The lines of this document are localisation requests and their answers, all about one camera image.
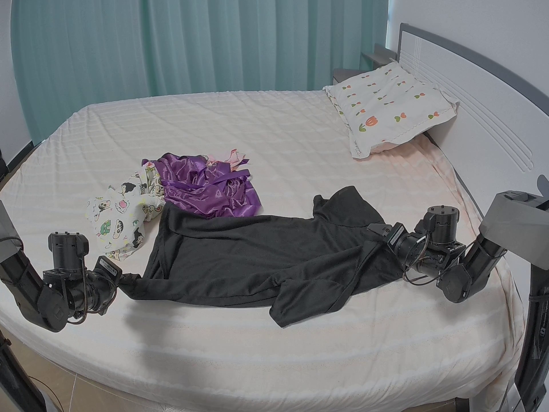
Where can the grey bedside table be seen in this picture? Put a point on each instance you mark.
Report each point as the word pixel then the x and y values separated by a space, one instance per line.
pixel 347 75

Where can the blue-green curtain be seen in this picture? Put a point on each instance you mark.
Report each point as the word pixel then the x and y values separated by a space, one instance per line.
pixel 193 32

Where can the black chest of drawers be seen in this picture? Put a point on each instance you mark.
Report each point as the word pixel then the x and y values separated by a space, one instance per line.
pixel 2 163

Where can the white printed pyjama garment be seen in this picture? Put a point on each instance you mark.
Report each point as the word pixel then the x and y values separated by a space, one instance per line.
pixel 120 221

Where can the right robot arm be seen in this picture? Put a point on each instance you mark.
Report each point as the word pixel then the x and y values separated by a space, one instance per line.
pixel 506 225

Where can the purple satin garment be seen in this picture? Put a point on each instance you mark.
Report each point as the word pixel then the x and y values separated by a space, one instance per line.
pixel 206 191

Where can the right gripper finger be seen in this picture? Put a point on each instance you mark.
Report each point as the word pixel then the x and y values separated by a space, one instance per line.
pixel 379 232

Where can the white printed pillow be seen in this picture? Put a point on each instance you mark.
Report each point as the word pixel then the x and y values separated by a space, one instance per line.
pixel 386 105

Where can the bed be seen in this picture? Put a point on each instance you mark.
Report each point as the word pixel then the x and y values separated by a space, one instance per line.
pixel 257 122

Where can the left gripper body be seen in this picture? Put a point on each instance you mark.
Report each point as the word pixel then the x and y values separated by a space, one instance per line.
pixel 103 286

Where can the pink garment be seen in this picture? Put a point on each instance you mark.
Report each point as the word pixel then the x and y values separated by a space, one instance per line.
pixel 233 157

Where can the black T-shirt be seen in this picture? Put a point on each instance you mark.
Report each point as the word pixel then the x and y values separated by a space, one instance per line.
pixel 257 251

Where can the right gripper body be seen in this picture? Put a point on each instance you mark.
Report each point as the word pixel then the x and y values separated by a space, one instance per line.
pixel 407 249

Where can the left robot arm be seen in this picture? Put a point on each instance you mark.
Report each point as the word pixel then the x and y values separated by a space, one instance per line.
pixel 43 303

